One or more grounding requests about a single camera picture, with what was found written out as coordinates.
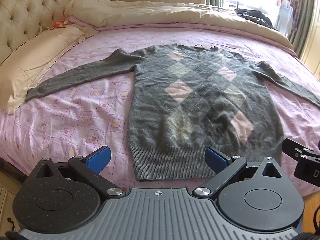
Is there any cream tufted headboard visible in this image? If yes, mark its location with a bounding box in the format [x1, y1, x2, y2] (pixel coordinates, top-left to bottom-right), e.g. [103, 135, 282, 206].
[0, 0, 97, 67]

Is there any grey argyle sweater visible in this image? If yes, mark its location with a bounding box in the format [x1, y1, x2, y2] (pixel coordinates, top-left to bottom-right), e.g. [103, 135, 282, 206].
[24, 44, 320, 181]

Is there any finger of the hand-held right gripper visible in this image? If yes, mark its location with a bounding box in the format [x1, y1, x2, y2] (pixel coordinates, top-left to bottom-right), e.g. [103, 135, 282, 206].
[293, 153, 320, 181]
[282, 137, 316, 161]

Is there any hanging laundry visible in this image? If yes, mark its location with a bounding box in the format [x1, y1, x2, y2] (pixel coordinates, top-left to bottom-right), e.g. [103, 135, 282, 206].
[275, 0, 300, 36]

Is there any pink patterned bed sheet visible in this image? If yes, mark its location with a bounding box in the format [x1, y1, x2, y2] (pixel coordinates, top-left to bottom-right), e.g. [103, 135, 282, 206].
[0, 26, 320, 198]

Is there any beige duvet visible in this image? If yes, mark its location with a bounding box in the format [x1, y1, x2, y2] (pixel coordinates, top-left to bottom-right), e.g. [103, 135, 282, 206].
[64, 0, 298, 55]

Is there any beige pillow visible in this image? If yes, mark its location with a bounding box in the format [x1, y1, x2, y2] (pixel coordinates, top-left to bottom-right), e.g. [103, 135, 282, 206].
[0, 26, 98, 114]

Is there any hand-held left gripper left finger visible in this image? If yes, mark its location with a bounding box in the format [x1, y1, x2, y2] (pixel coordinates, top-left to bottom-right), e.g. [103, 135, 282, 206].
[24, 145, 126, 200]

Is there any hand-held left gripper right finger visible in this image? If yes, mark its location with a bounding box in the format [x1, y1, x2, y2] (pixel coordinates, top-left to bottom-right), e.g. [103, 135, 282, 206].
[192, 147, 292, 202]

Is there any cream bedside cabinet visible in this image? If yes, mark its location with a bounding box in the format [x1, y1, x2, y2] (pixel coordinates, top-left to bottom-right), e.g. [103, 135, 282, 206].
[0, 170, 23, 233]

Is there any pile of dark clothes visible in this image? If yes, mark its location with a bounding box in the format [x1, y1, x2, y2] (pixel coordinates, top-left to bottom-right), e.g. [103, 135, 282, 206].
[235, 8, 278, 30]

